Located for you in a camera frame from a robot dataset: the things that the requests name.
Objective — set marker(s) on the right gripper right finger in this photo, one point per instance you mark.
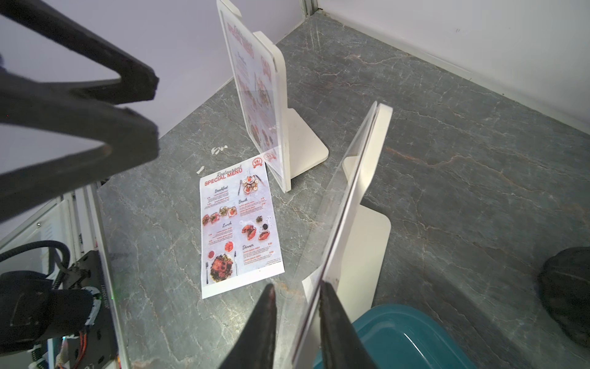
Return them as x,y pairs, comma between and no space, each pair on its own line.
340,344

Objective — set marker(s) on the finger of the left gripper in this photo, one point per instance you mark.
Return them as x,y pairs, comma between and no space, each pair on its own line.
136,82
54,142

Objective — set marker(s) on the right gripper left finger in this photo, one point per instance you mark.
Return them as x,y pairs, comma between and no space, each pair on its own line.
255,347

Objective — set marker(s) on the white menu holder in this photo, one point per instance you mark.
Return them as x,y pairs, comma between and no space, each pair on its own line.
287,144
348,240

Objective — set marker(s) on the red special menu sheet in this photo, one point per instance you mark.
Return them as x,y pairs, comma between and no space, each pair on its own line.
239,237

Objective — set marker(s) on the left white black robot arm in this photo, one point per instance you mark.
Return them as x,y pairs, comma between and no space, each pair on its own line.
33,307

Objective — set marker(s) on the teal plastic tray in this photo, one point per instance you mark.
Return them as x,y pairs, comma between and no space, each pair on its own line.
399,336

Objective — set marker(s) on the dark glass flower vase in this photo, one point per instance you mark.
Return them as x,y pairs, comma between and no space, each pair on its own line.
563,285

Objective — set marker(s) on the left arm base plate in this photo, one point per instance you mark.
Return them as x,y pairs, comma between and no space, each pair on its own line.
94,344

